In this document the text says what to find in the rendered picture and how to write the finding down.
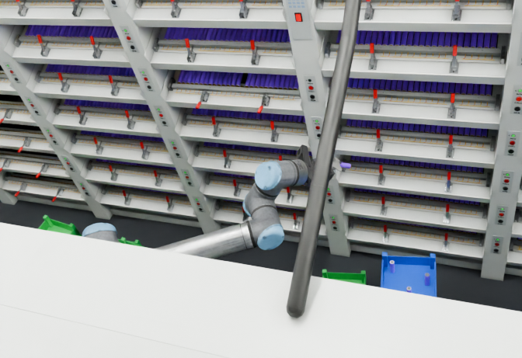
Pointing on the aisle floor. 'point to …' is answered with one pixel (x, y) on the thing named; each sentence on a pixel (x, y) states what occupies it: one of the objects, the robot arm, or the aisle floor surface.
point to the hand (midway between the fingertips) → (335, 163)
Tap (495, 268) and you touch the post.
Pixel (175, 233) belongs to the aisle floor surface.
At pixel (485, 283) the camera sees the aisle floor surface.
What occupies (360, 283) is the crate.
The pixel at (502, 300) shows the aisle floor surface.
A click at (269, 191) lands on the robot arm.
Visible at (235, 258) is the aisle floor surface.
